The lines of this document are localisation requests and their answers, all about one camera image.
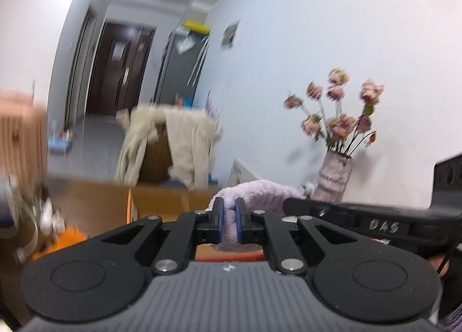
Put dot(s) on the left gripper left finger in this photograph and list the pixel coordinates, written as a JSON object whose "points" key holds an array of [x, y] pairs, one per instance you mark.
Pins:
{"points": [[209, 224]]}

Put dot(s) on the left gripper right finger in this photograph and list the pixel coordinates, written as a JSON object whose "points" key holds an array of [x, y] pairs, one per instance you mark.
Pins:
{"points": [[249, 228]]}

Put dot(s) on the fluffy lilac headband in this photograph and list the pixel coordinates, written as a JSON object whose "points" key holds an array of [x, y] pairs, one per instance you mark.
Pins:
{"points": [[258, 195]]}

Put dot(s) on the red cardboard box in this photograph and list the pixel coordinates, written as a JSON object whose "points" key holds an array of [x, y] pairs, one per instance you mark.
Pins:
{"points": [[229, 250]]}

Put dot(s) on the small white object by vase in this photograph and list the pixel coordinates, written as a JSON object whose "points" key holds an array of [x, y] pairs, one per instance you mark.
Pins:
{"points": [[307, 188]]}

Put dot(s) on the brown wooden chair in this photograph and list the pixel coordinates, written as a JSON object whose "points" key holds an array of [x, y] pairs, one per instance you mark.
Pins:
{"points": [[157, 159]]}

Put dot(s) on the beige jacket on chair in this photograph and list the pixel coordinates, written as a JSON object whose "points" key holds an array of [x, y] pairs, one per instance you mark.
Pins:
{"points": [[191, 137]]}

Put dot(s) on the pink textured vase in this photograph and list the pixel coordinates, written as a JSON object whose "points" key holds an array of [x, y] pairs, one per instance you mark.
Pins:
{"points": [[332, 178]]}

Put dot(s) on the dried pink rose bouquet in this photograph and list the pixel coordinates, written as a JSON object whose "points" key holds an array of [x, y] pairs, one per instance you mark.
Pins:
{"points": [[341, 132]]}

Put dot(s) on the grey refrigerator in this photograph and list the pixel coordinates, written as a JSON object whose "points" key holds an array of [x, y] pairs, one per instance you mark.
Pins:
{"points": [[181, 66]]}

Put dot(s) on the dark brown door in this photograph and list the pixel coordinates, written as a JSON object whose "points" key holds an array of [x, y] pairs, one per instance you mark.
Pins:
{"points": [[119, 68]]}

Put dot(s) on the yellow box on refrigerator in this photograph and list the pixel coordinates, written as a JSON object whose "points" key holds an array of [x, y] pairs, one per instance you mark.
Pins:
{"points": [[196, 27]]}

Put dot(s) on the brown cardboard box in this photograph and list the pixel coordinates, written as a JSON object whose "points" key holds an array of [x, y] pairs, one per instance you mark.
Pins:
{"points": [[24, 132]]}

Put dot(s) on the wall picture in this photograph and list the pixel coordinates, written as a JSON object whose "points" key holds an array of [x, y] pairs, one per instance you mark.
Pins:
{"points": [[229, 35]]}

